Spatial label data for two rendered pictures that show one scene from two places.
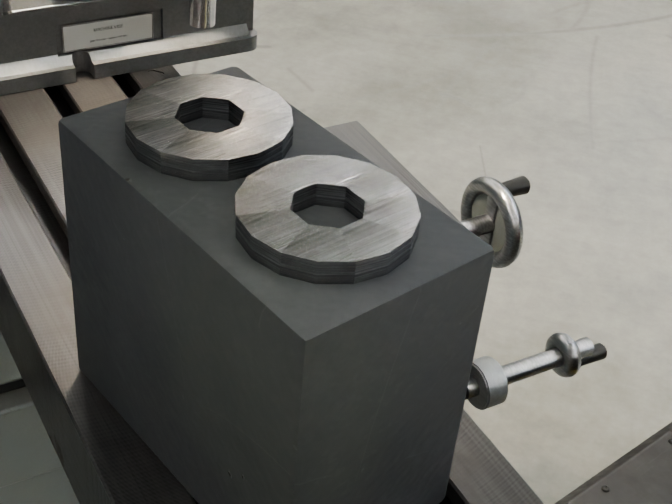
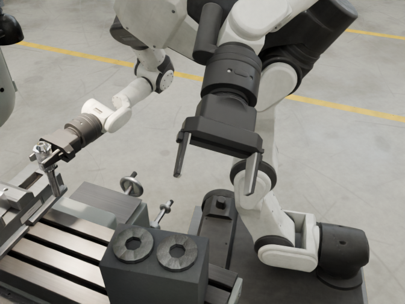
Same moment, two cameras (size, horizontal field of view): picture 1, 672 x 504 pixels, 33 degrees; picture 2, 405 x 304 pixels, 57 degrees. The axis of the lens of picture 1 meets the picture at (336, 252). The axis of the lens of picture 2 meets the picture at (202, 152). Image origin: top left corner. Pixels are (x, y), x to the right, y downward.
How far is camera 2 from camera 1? 45 cm
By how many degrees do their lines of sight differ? 28
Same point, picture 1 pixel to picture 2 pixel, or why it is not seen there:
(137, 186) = (134, 271)
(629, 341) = (158, 182)
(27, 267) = (73, 292)
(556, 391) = (149, 207)
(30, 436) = not seen: outside the picture
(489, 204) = (129, 183)
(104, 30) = (30, 211)
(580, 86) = not seen: hidden behind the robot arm
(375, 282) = (197, 261)
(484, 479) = (211, 271)
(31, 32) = (12, 225)
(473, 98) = not seen: hidden behind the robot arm
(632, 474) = (204, 231)
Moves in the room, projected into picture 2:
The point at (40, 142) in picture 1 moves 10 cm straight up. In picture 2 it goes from (39, 254) to (28, 231)
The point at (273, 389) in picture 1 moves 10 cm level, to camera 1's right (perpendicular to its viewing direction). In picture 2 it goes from (189, 293) to (226, 269)
